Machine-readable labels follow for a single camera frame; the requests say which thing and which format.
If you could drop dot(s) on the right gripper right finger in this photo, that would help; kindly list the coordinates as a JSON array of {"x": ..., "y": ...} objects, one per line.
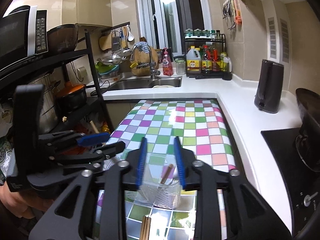
[{"x": 226, "y": 197}]

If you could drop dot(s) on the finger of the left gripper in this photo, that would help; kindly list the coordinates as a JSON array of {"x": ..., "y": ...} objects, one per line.
[
  {"x": 93, "y": 139},
  {"x": 99, "y": 154}
]

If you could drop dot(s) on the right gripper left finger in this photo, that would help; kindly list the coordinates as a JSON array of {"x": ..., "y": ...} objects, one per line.
[{"x": 72, "y": 215}]

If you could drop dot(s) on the clear plastic utensil basket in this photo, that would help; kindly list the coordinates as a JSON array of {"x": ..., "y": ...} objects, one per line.
[{"x": 152, "y": 192}]

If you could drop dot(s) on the wooden chopstick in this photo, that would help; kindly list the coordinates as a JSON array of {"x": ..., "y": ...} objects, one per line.
[
  {"x": 167, "y": 173},
  {"x": 145, "y": 228}
]

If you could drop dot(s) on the hanging kitchen tools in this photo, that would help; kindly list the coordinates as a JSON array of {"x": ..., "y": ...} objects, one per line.
[{"x": 231, "y": 14}]

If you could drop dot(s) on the person left hand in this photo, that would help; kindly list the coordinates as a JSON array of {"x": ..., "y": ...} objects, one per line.
[{"x": 21, "y": 204}]

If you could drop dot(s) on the yellow rubber duck toy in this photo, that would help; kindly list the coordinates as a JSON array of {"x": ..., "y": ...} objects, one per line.
[{"x": 105, "y": 128}]

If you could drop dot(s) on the orange lidded black pot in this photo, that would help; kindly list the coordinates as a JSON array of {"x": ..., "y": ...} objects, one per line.
[{"x": 69, "y": 99}]

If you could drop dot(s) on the large steel stockpot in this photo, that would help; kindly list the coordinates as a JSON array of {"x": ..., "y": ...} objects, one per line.
[{"x": 48, "y": 117}]

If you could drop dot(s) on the black gas stove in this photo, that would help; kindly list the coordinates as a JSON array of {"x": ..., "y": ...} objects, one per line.
[{"x": 290, "y": 150}]

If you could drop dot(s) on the green bowls stack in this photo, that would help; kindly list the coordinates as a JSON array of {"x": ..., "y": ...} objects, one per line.
[{"x": 106, "y": 71}]

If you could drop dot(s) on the steel sink basin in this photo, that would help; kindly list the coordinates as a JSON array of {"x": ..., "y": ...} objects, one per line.
[{"x": 146, "y": 83}]

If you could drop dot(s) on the wooden cutting board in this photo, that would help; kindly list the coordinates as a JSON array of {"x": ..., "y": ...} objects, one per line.
[{"x": 145, "y": 60}]

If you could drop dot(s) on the checkered table covering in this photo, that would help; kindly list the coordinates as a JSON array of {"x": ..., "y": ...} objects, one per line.
[{"x": 200, "y": 127}]

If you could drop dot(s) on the chrome sink faucet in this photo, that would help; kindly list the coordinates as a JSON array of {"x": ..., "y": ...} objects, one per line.
[{"x": 147, "y": 60}]

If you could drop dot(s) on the dark bowl on shelf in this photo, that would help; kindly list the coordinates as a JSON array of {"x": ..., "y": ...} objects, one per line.
[{"x": 63, "y": 38}]

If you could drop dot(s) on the hanging metal grater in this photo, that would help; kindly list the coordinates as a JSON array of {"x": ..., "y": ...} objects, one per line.
[{"x": 115, "y": 41}]

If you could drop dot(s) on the red dish soap bottle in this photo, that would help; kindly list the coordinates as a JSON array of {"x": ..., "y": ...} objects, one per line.
[{"x": 167, "y": 64}]

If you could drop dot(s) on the hanging white ladle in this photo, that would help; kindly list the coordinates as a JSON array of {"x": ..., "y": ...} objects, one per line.
[{"x": 130, "y": 37}]

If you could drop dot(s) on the glass jar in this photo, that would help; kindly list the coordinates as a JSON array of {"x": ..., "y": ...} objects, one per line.
[{"x": 180, "y": 66}]

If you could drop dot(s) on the black electric kettle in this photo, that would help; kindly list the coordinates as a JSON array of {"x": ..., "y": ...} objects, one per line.
[{"x": 270, "y": 85}]

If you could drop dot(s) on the microwave oven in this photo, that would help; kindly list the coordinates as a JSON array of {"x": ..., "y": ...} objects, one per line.
[{"x": 23, "y": 34}]

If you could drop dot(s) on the yellow oil jug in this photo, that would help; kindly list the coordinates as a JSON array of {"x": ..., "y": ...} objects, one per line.
[{"x": 193, "y": 61}]

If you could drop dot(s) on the black condiment rack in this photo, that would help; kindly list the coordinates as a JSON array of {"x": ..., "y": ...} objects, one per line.
[{"x": 212, "y": 47}]

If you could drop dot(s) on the black wok with handle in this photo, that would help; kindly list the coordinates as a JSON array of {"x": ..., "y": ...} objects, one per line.
[{"x": 308, "y": 127}]

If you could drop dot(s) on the window frame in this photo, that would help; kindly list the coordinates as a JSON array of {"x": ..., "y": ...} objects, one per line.
[{"x": 163, "y": 22}]

